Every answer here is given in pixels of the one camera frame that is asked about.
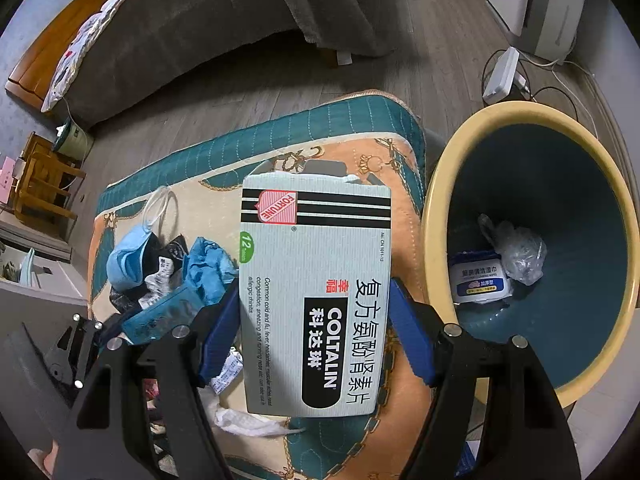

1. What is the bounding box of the light blue face mask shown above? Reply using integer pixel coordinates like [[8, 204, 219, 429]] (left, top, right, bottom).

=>
[[106, 185, 171, 292]]

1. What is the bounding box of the blue cleaning wipes pack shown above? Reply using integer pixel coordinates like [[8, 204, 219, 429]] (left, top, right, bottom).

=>
[[448, 250, 513, 304]]

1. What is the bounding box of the blue glove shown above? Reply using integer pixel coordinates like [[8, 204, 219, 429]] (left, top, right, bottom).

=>
[[182, 236, 239, 306]]

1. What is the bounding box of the Coltalin medicine box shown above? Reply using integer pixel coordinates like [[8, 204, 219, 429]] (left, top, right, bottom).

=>
[[239, 171, 392, 417]]

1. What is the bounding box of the yellow teal trash bin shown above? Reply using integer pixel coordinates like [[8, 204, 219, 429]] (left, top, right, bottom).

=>
[[422, 101, 639, 405]]

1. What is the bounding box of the teal small carton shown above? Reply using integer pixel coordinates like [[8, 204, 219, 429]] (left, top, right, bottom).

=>
[[122, 284, 204, 344]]

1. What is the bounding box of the white crumpled tissue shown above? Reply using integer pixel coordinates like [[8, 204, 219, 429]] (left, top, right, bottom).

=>
[[198, 346, 303, 438]]

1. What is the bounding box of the black plastic bag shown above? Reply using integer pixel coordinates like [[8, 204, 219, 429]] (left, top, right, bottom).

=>
[[109, 234, 188, 313]]

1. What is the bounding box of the wooden chair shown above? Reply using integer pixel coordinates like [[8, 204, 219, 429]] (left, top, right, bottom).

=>
[[12, 132, 86, 237]]

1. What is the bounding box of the clear bag in bin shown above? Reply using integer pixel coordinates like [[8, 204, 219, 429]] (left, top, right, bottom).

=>
[[478, 214, 548, 286]]

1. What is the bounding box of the small green white bin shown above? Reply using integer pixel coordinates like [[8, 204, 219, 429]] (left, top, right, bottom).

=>
[[52, 118, 94, 162]]

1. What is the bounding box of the patterned teal orange rug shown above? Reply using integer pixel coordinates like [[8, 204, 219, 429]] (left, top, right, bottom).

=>
[[88, 92, 431, 479]]

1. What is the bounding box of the wooden headboard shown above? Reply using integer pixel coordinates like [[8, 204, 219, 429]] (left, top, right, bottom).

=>
[[6, 0, 106, 110]]

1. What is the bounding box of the white power strip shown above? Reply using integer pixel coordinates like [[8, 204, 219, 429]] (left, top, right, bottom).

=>
[[482, 47, 520, 105]]

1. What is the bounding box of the floral blue quilt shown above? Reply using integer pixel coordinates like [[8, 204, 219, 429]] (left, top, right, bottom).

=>
[[40, 0, 126, 113]]

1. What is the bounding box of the white air purifier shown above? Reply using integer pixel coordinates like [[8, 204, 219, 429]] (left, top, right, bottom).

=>
[[486, 0, 585, 62]]

